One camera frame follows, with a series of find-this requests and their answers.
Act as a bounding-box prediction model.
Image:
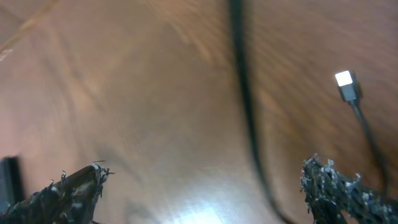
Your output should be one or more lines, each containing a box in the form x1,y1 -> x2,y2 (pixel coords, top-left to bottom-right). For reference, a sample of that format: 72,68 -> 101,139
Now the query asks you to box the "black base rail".
1,156 -> 25,213

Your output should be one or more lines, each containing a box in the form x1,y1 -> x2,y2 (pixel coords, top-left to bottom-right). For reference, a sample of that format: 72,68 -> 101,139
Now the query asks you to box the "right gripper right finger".
300,154 -> 397,224

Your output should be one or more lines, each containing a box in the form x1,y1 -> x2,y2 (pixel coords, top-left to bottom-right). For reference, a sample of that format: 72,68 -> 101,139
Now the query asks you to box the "long black usb cable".
228,0 -> 299,224

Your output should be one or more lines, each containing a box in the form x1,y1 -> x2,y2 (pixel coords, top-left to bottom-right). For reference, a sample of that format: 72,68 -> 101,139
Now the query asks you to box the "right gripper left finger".
1,162 -> 113,224

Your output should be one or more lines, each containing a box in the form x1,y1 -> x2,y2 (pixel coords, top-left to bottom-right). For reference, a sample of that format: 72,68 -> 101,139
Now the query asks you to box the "short black usb cable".
334,70 -> 392,200

